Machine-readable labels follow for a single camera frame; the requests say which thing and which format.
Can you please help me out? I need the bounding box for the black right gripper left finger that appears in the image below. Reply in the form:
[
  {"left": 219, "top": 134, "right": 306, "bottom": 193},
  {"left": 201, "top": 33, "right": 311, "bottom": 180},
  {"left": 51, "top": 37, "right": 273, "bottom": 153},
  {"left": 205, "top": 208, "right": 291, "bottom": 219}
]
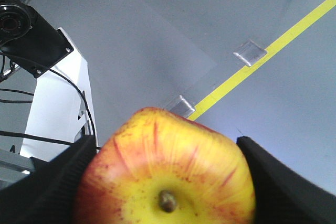
[{"left": 1, "top": 135, "right": 97, "bottom": 223}]

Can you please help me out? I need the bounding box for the black head camera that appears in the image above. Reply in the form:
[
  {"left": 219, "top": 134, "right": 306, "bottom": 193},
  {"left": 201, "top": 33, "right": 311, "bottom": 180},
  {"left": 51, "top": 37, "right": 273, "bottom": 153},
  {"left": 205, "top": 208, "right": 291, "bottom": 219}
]
[{"left": 1, "top": 0, "right": 74, "bottom": 78}]

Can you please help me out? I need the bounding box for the white robot body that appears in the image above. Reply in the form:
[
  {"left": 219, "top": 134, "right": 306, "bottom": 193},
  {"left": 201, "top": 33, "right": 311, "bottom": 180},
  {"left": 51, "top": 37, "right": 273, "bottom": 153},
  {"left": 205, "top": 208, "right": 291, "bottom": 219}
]
[{"left": 19, "top": 27, "right": 99, "bottom": 163}]

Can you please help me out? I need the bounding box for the silver floor bracket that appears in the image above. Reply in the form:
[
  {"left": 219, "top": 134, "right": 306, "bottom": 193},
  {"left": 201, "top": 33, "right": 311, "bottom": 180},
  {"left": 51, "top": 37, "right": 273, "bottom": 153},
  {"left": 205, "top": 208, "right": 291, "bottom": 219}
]
[
  {"left": 233, "top": 40, "right": 267, "bottom": 67},
  {"left": 164, "top": 95, "right": 195, "bottom": 118}
]

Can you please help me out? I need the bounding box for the red yellow apple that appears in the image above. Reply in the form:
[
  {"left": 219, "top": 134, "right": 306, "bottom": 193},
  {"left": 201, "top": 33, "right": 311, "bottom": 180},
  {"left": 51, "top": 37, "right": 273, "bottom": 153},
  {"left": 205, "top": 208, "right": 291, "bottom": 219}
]
[{"left": 71, "top": 108, "right": 256, "bottom": 223}]

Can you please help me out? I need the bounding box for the yellow floor tape line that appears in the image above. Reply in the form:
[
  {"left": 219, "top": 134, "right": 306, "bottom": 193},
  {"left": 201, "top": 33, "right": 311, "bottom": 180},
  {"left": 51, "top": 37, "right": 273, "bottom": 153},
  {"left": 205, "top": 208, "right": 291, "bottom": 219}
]
[{"left": 187, "top": 0, "right": 335, "bottom": 121}]

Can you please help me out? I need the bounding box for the silver floor bracket far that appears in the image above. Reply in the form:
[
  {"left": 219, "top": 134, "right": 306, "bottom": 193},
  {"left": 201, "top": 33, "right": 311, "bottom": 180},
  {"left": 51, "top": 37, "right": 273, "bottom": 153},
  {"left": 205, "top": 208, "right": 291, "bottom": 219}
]
[{"left": 233, "top": 40, "right": 267, "bottom": 67}]

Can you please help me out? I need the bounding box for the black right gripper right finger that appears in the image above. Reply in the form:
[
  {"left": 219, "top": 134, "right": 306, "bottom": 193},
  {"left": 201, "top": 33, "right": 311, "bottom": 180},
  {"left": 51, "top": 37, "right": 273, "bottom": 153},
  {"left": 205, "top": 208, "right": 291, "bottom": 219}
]
[{"left": 237, "top": 136, "right": 335, "bottom": 223}]

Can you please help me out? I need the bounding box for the black cable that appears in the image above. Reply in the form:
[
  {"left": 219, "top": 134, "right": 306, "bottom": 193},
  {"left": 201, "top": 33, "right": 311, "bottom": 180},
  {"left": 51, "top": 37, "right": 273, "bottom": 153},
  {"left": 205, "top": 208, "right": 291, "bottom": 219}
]
[{"left": 0, "top": 53, "right": 102, "bottom": 153}]

